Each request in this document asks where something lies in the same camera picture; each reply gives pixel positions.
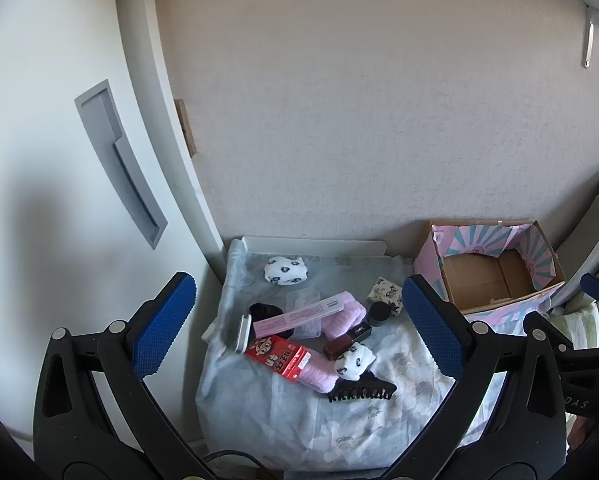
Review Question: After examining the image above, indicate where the green striped cloth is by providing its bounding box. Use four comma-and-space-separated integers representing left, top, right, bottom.
549, 300, 599, 351

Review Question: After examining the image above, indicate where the white charger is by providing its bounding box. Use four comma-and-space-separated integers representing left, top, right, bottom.
232, 312, 253, 355

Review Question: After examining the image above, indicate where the black round jar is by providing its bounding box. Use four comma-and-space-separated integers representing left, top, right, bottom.
368, 301, 391, 327

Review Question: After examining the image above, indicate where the red snack box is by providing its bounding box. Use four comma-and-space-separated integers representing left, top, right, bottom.
244, 335, 313, 383

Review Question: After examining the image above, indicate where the brown wooden strip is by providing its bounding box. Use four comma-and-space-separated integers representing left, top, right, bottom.
174, 99, 199, 156

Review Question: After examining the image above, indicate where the panda print sock ball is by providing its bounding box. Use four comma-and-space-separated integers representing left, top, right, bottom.
264, 256, 309, 287
333, 342, 376, 381

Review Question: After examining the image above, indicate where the black hair claw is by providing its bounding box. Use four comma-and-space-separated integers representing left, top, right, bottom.
328, 371, 397, 403

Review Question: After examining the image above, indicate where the pink folded towel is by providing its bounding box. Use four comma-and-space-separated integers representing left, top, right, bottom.
322, 294, 367, 340

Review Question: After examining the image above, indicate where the grey chair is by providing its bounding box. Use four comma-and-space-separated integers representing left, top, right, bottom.
554, 192, 599, 306

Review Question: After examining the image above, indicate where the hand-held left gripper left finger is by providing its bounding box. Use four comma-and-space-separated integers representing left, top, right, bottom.
32, 271, 200, 466

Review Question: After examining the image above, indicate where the cardboard box with pink print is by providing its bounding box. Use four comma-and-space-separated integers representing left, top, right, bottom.
413, 219, 567, 316

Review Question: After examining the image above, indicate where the pink towel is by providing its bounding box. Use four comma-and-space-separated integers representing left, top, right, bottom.
322, 294, 367, 340
299, 352, 343, 393

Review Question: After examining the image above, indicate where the white cabinet door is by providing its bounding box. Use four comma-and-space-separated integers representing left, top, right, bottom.
0, 0, 225, 461

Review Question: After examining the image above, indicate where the floral blue cloth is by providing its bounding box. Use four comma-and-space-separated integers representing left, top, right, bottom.
196, 239, 510, 473

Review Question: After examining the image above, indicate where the grey recessed door handle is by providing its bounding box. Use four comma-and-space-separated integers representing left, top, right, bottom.
74, 79, 169, 250

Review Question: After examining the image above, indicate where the black cable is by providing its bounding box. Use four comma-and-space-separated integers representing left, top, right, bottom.
207, 450, 260, 468

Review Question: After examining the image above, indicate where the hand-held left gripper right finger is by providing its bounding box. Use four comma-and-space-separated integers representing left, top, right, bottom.
394, 274, 573, 471

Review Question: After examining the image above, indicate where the long pink box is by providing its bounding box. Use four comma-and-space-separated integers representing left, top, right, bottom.
252, 294, 344, 341

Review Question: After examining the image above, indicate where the clear tape roll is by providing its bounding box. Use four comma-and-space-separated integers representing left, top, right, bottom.
286, 289, 323, 338

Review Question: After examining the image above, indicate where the black scrunchie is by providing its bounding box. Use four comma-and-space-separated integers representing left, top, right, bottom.
250, 302, 293, 346

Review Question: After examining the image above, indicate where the small floral box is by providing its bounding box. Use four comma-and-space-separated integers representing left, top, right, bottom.
367, 276, 405, 316

